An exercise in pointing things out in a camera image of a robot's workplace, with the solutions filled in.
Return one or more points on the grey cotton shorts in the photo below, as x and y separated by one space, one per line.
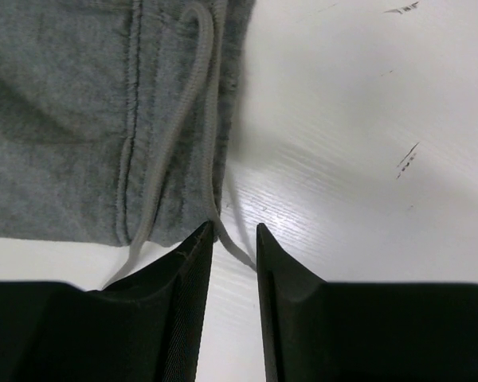
115 119

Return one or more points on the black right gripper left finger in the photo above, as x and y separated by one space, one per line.
145 327

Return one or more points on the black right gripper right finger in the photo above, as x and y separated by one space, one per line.
315 330

